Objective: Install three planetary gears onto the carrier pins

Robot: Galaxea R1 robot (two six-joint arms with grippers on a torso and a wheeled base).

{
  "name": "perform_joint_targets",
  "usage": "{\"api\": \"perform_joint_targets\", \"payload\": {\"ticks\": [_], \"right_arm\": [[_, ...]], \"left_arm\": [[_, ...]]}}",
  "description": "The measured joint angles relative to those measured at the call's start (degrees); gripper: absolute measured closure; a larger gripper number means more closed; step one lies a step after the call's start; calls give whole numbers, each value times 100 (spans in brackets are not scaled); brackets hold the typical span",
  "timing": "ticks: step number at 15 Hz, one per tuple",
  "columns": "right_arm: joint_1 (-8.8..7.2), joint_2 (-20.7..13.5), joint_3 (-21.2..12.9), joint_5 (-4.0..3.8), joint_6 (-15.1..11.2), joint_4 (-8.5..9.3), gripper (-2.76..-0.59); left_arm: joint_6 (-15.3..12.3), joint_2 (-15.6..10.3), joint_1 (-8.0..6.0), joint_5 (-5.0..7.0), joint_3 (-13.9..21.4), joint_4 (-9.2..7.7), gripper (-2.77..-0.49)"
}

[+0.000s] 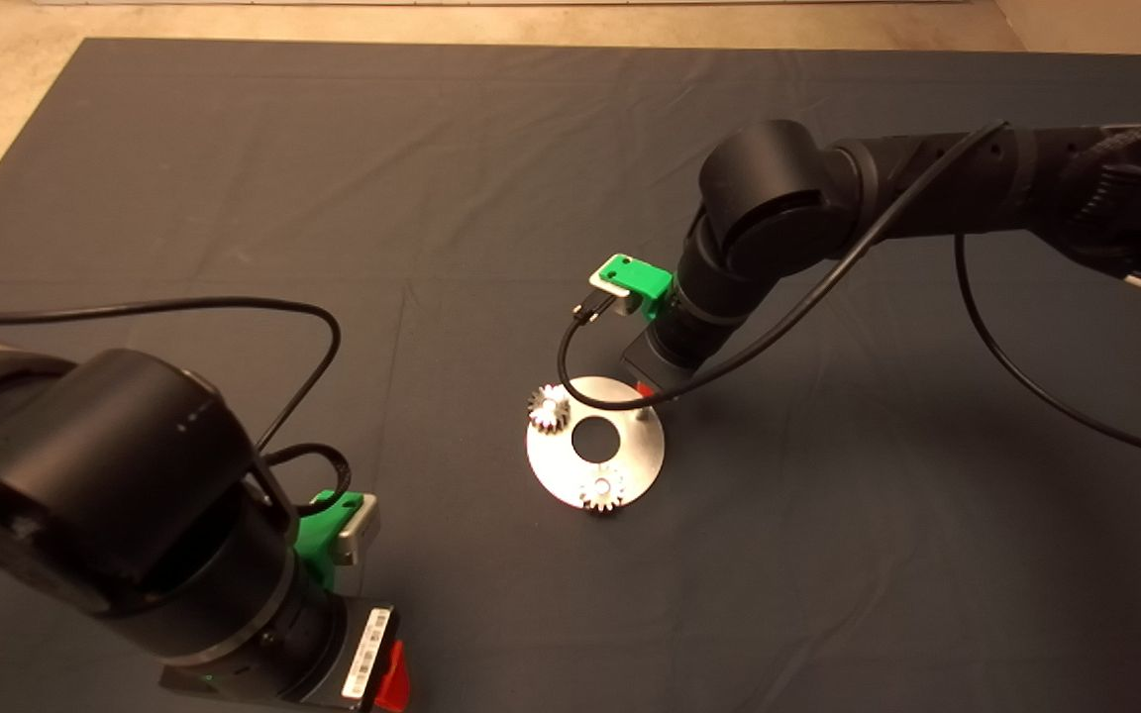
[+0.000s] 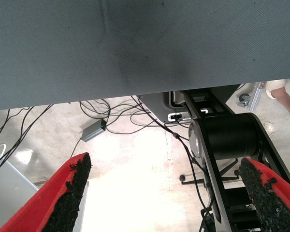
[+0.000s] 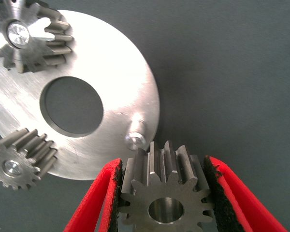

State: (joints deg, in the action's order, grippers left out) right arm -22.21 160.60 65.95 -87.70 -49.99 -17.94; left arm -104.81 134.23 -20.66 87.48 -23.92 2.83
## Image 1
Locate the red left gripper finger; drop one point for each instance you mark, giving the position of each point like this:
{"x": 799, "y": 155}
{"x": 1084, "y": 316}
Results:
{"x": 394, "y": 683}

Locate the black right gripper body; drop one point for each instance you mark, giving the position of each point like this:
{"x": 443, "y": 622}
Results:
{"x": 665, "y": 381}

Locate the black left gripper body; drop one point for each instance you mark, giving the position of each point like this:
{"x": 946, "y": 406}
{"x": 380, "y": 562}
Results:
{"x": 367, "y": 654}

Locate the small steel planetary gear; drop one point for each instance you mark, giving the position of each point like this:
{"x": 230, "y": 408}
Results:
{"x": 602, "y": 498}
{"x": 543, "y": 420}

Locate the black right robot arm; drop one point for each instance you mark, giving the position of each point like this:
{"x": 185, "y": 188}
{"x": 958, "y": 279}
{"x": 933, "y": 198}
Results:
{"x": 778, "y": 188}

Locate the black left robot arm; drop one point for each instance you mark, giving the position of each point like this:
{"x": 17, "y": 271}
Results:
{"x": 85, "y": 475}

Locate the round metal carrier plate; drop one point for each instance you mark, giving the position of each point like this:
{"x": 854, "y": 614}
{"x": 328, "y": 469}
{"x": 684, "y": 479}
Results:
{"x": 640, "y": 465}

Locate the dark grey table cloth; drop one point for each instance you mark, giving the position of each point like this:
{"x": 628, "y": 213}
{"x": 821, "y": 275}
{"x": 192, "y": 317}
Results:
{"x": 333, "y": 149}

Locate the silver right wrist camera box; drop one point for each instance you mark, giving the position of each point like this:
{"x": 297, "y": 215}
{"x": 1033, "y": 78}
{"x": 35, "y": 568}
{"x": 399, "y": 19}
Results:
{"x": 625, "y": 300}

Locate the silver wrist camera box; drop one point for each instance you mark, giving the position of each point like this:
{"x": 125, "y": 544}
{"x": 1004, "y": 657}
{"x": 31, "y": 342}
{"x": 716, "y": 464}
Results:
{"x": 625, "y": 300}
{"x": 358, "y": 535}

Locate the green right camera mount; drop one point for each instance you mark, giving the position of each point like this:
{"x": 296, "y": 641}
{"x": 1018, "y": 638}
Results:
{"x": 645, "y": 277}

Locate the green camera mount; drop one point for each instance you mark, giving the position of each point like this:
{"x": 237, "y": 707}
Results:
{"x": 645, "y": 277}
{"x": 318, "y": 545}

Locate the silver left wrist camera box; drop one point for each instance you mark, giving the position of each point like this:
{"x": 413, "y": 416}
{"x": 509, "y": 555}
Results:
{"x": 358, "y": 535}

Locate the green left camera mount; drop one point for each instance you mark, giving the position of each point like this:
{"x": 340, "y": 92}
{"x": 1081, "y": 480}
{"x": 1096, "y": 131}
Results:
{"x": 318, "y": 545}

